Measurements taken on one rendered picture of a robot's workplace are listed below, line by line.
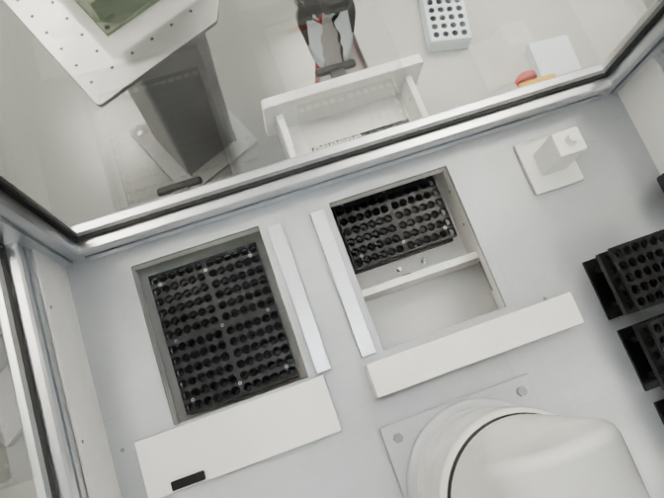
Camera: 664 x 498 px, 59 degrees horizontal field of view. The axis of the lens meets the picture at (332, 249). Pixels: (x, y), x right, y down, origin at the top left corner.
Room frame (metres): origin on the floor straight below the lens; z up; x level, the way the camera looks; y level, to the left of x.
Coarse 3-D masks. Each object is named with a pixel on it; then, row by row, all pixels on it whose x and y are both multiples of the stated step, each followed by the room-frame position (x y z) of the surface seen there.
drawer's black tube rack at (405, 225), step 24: (384, 192) 0.36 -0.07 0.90; (408, 192) 0.38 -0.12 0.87; (432, 192) 0.38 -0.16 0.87; (336, 216) 0.32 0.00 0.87; (360, 216) 0.32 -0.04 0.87; (384, 216) 0.32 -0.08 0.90; (408, 216) 0.32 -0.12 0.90; (432, 216) 0.33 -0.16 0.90; (360, 240) 0.28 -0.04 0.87; (384, 240) 0.28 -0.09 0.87; (408, 240) 0.28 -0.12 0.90; (432, 240) 0.29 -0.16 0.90; (360, 264) 0.24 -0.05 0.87; (384, 264) 0.25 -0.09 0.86
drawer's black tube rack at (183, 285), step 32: (256, 256) 0.22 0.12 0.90; (160, 288) 0.15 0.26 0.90; (192, 288) 0.16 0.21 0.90; (224, 288) 0.16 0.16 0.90; (256, 288) 0.17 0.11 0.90; (160, 320) 0.10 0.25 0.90; (192, 320) 0.11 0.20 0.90; (224, 320) 0.11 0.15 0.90; (256, 320) 0.12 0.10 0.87; (192, 352) 0.06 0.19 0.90; (224, 352) 0.06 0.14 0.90; (256, 352) 0.07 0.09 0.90; (288, 352) 0.08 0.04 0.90; (192, 384) 0.01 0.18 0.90; (224, 384) 0.02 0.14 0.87; (256, 384) 0.02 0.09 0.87
